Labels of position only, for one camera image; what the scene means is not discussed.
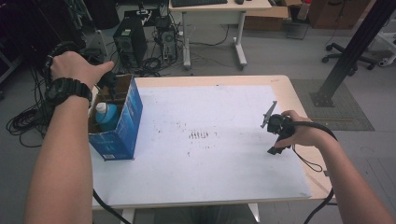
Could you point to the grey floor mat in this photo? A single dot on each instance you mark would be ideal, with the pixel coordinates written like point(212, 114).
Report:
point(348, 118)

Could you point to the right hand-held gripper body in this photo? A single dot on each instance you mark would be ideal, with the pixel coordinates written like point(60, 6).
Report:
point(277, 124)

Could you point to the white office desk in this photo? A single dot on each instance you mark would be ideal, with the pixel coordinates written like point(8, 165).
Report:
point(218, 14)

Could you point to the red capped drink bottle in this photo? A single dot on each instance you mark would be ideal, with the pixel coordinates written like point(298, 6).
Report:
point(303, 11)

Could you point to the brown wooden cabinet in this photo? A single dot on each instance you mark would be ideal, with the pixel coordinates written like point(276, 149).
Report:
point(339, 14)

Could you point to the black computer mouse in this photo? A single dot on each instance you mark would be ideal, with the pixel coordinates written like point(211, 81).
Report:
point(239, 1)

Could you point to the black keyboard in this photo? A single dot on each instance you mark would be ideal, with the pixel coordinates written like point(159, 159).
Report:
point(199, 2)

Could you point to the brown cardboard carton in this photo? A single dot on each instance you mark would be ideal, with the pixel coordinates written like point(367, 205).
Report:
point(264, 18)

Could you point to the black office chair base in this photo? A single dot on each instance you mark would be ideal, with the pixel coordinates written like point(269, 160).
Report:
point(351, 57)

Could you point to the blue cardboard box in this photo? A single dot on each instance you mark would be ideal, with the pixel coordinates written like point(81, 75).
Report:
point(124, 130)

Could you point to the person's left hand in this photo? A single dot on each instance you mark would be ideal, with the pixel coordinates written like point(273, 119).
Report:
point(73, 67)

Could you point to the black computer tower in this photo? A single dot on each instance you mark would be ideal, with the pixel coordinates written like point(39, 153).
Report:
point(129, 40)

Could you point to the white table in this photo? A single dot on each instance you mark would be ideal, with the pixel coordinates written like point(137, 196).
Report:
point(218, 168)

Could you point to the white table leg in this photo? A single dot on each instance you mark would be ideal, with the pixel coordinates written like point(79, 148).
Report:
point(253, 213)
point(127, 216)

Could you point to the black metal post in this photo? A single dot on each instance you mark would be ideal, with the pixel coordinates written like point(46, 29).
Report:
point(358, 46)

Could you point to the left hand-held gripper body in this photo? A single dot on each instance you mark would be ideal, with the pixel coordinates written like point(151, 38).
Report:
point(109, 80)

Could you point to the person's right hand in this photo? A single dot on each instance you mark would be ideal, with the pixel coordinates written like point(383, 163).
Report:
point(308, 133)

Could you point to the black wristwatch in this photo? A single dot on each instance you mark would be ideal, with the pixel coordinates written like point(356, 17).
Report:
point(62, 88)

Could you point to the blue bottle with white cap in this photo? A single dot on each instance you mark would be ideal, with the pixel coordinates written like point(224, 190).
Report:
point(109, 119)

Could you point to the small grey computer case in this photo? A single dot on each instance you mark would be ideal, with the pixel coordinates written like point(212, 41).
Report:
point(168, 43)

